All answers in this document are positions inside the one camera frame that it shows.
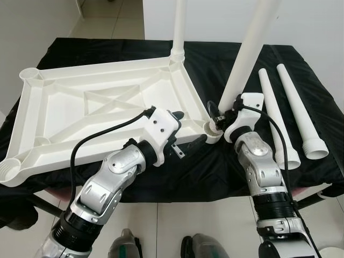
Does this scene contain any black table cloth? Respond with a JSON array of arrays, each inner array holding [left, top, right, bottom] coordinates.
[[0, 37, 344, 204]]

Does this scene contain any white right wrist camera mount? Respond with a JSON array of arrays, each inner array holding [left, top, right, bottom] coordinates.
[[222, 92, 265, 144]]

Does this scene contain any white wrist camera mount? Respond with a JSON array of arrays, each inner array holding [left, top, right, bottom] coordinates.
[[222, 92, 265, 144], [141, 106, 182, 166]]

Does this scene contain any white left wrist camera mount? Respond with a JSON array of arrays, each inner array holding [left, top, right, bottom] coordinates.
[[141, 106, 182, 166]]

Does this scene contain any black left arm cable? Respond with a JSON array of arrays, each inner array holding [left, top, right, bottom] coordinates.
[[69, 106, 157, 207]]

